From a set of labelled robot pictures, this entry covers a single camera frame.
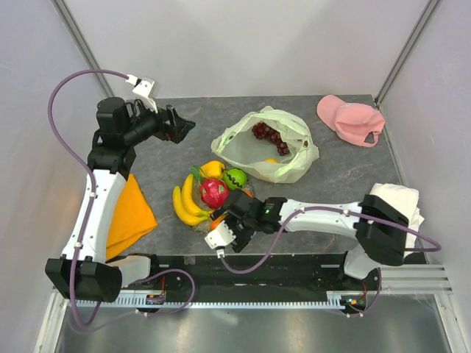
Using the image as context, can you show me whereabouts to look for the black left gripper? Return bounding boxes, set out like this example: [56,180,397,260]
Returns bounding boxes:
[123,98,194,146]

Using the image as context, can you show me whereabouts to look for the red fake dragon fruit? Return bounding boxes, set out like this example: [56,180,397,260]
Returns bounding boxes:
[191,165,230,210]

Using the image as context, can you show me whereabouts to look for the yellow fake bell pepper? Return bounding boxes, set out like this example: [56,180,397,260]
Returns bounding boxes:
[200,160,225,179]

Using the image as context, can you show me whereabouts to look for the translucent green plastic bag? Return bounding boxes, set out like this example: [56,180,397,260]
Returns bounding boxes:
[210,106,319,184]

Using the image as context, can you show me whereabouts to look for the green fake apple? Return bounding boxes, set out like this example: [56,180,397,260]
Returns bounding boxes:
[222,168,247,190]

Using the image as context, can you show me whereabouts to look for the yellow fake banana bunch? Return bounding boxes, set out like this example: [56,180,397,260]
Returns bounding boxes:
[172,174,212,227]

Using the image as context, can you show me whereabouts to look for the dark red fake grapes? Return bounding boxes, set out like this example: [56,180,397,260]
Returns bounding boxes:
[252,122,290,156]

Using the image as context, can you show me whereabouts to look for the orange green fake mango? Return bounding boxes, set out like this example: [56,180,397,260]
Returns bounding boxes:
[210,213,227,230]

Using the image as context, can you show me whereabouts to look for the orange fake orange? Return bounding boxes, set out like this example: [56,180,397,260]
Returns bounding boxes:
[241,189,254,198]

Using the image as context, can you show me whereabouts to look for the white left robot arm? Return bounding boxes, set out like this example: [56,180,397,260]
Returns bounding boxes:
[45,97,196,302]

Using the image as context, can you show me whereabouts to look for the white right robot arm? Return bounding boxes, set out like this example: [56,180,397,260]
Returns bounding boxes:
[205,190,408,290]

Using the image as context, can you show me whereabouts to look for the speckled glass plate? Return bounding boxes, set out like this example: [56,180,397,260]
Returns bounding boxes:
[183,168,256,237]

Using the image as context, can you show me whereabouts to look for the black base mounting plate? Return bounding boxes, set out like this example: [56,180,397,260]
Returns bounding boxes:
[150,254,379,294]

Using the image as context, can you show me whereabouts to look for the orange cloth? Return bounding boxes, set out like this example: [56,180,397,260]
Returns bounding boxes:
[106,174,158,261]

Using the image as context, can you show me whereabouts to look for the pink baseball cap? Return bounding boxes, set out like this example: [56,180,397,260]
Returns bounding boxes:
[316,95,385,148]

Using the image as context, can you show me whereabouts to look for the white folded towel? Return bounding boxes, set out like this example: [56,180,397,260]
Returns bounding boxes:
[369,183,425,231]

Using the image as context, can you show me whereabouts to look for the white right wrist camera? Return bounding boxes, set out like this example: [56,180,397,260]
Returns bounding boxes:
[205,221,236,258]

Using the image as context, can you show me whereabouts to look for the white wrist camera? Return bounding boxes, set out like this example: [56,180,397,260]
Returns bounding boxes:
[205,221,236,258]
[126,74,159,113]

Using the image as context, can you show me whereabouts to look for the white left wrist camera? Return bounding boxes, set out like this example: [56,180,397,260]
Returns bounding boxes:
[126,74,159,113]

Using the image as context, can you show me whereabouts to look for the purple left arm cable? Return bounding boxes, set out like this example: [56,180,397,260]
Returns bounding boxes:
[48,69,196,330]

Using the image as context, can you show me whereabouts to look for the grey slotted cable duct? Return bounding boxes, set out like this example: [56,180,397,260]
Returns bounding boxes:
[68,290,349,309]

